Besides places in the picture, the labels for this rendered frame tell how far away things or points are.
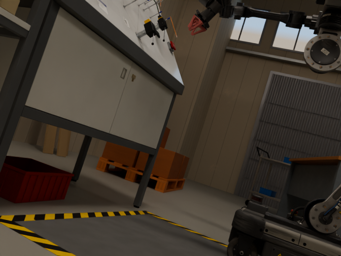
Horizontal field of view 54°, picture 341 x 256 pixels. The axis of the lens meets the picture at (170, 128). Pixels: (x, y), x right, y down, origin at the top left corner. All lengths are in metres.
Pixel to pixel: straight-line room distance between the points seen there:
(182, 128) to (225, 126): 1.45
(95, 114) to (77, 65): 0.27
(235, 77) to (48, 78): 7.21
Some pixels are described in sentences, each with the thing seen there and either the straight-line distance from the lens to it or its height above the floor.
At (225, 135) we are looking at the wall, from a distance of 8.07.
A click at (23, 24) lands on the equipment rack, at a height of 0.65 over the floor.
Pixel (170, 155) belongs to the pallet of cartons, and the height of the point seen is 0.39.
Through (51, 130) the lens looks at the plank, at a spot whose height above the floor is 0.26.
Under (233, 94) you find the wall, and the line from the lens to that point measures 8.26.
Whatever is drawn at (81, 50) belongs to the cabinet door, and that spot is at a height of 0.70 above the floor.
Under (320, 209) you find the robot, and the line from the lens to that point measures 1.76.
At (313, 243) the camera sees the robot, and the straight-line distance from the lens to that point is 1.62.
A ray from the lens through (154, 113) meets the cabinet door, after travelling 2.08.
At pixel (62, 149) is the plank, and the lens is 4.09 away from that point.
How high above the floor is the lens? 0.39
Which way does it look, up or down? 5 degrees up
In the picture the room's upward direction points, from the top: 18 degrees clockwise
